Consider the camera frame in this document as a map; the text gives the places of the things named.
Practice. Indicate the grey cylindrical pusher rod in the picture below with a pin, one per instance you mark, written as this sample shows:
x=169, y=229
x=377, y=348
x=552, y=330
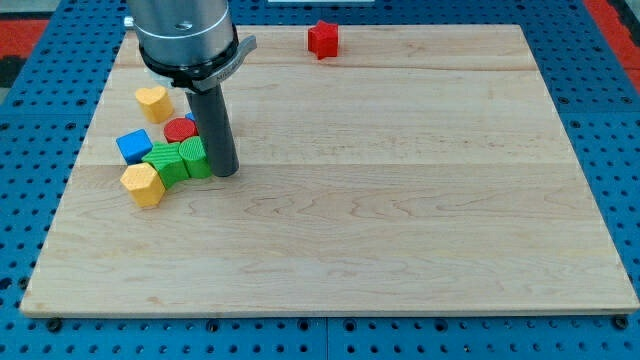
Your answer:
x=212, y=121

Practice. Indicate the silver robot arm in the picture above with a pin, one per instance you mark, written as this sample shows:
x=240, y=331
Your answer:
x=193, y=45

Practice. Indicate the red circle block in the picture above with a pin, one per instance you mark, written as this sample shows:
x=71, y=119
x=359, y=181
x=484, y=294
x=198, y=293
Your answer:
x=179, y=129

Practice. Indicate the yellow heart block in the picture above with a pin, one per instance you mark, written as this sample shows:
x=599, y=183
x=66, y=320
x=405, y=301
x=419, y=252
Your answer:
x=155, y=103

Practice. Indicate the green cylinder block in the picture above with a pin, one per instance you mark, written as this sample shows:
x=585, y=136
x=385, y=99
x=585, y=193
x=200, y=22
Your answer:
x=194, y=157

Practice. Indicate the green star block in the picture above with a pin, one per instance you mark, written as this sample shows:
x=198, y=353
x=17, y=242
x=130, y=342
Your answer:
x=166, y=160

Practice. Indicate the blue cube block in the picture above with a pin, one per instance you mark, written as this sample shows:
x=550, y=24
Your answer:
x=133, y=146

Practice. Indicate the yellow pentagon block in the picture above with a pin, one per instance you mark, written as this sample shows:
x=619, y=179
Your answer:
x=143, y=184

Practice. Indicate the red star block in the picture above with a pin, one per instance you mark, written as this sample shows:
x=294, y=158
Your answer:
x=323, y=40

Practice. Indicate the wooden board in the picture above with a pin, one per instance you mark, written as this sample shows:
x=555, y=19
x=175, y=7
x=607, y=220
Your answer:
x=424, y=171

